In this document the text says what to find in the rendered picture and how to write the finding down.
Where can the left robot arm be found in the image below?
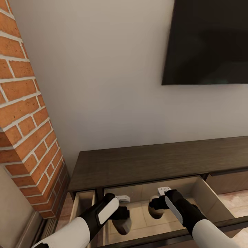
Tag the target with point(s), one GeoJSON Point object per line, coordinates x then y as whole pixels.
{"type": "Point", "coordinates": [79, 232]}

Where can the wood fireplace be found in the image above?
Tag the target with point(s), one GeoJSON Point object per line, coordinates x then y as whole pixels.
{"type": "Point", "coordinates": [21, 226]}

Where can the cabinet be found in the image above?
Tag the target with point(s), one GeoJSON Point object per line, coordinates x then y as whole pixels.
{"type": "Point", "coordinates": [199, 170]}

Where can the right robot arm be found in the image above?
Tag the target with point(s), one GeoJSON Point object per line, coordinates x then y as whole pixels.
{"type": "Point", "coordinates": [202, 230]}

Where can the pillar candle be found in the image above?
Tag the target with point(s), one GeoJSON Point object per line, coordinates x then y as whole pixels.
{"type": "Point", "coordinates": [123, 226]}
{"type": "Point", "coordinates": [156, 214]}

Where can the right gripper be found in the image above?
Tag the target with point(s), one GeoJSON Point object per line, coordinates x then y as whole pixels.
{"type": "Point", "coordinates": [157, 203]}

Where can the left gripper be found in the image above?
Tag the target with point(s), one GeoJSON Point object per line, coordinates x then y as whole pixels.
{"type": "Point", "coordinates": [123, 213]}

